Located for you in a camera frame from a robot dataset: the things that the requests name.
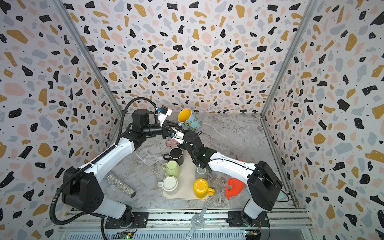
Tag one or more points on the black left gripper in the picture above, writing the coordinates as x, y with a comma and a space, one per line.
166, 127

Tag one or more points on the pink mug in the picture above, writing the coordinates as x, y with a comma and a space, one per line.
171, 143

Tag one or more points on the blue patterned mug yellow inside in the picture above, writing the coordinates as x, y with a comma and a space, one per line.
190, 119

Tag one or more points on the black mug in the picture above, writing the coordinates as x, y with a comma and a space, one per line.
175, 154

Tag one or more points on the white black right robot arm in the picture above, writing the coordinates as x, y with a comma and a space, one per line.
263, 184

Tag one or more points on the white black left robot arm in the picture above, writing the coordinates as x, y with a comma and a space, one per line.
81, 187

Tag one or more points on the grey mug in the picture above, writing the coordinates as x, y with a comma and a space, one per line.
201, 173

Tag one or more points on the light green mug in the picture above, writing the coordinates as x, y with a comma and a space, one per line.
172, 168

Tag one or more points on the white mug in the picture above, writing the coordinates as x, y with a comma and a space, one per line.
169, 185

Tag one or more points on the beige tray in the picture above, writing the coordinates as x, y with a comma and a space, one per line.
186, 181

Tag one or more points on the red shark plush toy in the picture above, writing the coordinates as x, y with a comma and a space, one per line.
234, 188

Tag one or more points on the glittery silver cylinder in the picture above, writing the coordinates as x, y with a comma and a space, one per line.
122, 186

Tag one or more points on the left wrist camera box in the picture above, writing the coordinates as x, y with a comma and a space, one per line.
163, 113

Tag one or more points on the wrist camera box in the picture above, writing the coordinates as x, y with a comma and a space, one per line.
163, 113
176, 135

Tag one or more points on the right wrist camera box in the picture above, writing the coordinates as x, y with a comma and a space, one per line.
176, 135

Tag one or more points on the metal perforated bracket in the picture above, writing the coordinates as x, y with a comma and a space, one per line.
197, 222

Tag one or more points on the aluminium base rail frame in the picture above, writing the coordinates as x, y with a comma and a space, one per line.
174, 224

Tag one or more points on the aluminium corner post left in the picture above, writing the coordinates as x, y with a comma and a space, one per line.
69, 23

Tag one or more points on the aluminium corner post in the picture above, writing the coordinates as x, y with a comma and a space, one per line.
290, 54
69, 23

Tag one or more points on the aluminium corner post right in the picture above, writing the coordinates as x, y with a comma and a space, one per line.
290, 54

